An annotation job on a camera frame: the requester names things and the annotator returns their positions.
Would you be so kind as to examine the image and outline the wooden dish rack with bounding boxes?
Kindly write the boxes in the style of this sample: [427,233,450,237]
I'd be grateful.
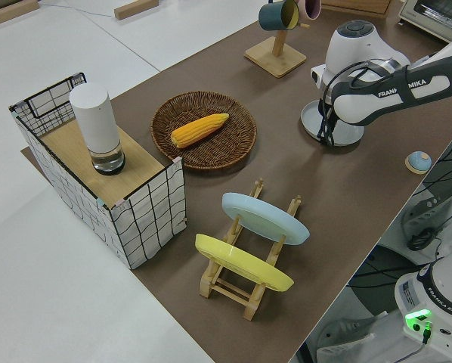
[198,177,303,322]

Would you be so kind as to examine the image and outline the brown table mat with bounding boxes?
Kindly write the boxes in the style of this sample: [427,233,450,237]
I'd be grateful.
[20,0,452,363]

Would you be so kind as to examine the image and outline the coiled black cable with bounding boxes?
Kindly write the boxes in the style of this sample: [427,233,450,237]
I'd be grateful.
[406,229,436,253]

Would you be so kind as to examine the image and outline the white cylinder bottle glass base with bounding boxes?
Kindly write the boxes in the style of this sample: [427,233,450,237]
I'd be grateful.
[68,82,127,177]

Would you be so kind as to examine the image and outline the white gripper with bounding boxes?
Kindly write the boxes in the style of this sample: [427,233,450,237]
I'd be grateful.
[310,64,337,147]

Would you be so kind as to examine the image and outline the wooden mug tree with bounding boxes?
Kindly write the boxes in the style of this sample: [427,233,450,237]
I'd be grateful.
[243,20,311,79]

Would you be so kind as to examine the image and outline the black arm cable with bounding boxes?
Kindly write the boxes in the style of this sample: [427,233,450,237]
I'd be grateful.
[319,61,367,115]

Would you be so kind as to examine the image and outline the teal mug yellow inside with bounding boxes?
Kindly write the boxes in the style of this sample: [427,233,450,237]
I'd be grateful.
[258,0,301,32]

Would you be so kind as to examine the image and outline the white toaster oven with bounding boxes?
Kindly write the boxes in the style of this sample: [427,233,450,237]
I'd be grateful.
[397,0,452,45]

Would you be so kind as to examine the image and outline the wooden block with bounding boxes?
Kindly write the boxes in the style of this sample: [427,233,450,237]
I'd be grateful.
[113,0,162,21]
[0,0,39,27]

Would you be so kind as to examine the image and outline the gray ceramic plate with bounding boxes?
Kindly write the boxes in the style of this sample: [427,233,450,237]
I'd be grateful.
[300,99,365,147]

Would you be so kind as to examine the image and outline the wire grid rack with board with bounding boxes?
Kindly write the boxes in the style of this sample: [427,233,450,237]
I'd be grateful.
[8,71,187,271]

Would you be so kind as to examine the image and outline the yellow corn cob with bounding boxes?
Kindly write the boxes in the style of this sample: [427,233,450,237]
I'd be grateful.
[171,113,231,149]

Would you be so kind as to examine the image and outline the light blue plate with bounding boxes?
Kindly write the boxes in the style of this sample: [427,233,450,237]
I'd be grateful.
[221,192,311,247]

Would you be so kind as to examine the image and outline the pink mug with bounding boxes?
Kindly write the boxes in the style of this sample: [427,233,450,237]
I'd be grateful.
[299,0,323,20]

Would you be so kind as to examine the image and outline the round wicker basket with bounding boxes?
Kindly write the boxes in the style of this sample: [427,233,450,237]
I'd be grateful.
[150,90,258,172]

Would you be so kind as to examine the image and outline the yellow plate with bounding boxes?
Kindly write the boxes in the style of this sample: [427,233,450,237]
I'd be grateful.
[193,233,296,293]

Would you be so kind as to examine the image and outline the wooden cabinet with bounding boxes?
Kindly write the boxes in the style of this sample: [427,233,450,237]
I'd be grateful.
[320,0,394,18]

